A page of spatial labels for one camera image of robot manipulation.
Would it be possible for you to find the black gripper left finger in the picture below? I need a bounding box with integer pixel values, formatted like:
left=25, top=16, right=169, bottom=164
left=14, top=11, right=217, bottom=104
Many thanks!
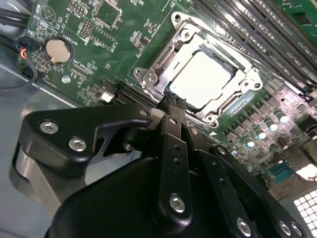
left=11, top=94, right=193, bottom=234

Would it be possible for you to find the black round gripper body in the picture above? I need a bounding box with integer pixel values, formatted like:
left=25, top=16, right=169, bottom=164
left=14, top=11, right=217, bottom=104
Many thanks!
left=47, top=155, right=231, bottom=238

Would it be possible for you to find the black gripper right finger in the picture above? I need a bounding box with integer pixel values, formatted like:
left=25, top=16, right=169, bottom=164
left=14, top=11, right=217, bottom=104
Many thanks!
left=177, top=95, right=308, bottom=238

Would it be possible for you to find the metal wire locking lever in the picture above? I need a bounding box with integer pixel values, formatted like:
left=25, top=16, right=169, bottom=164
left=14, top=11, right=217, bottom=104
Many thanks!
left=184, top=21, right=260, bottom=71
left=143, top=83, right=164, bottom=104

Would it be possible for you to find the square CPU with silver top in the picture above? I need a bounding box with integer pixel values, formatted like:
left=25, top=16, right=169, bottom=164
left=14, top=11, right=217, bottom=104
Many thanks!
left=169, top=51, right=240, bottom=110

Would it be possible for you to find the metal socket cover frame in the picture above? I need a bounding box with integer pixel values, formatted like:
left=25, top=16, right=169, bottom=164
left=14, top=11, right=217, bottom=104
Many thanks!
left=142, top=23, right=264, bottom=124

